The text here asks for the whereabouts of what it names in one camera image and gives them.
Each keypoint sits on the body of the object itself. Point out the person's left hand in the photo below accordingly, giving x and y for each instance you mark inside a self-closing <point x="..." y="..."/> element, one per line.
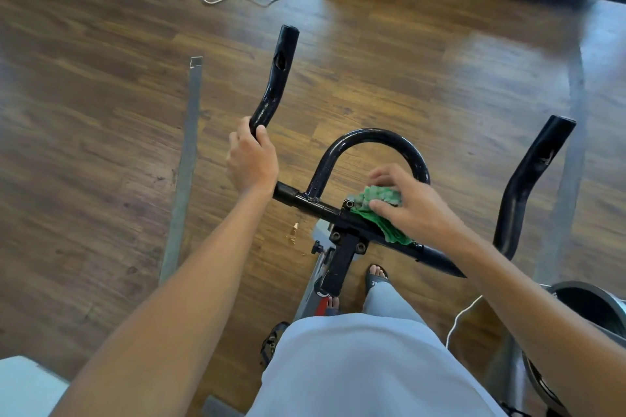
<point x="252" y="163"/>

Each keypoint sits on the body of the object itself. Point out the person's right hand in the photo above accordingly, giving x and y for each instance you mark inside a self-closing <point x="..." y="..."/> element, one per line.
<point x="426" y="216"/>

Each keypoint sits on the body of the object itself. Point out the green checkered cleaning cloth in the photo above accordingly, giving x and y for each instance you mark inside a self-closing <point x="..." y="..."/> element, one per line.
<point x="377" y="200"/>

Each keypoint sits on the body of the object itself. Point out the red and grey spin bike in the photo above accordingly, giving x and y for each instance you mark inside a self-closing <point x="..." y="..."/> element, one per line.
<point x="279" y="70"/>
<point x="587" y="299"/>

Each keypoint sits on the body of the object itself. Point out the person's left forearm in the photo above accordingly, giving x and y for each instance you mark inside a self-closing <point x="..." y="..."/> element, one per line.
<point x="166" y="314"/>

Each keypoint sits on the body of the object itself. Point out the person's right forearm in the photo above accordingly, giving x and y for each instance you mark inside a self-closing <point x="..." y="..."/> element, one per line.
<point x="548" y="314"/>

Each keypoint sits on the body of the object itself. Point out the black sandal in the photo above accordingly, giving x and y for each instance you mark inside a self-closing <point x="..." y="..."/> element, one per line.
<point x="377" y="275"/>

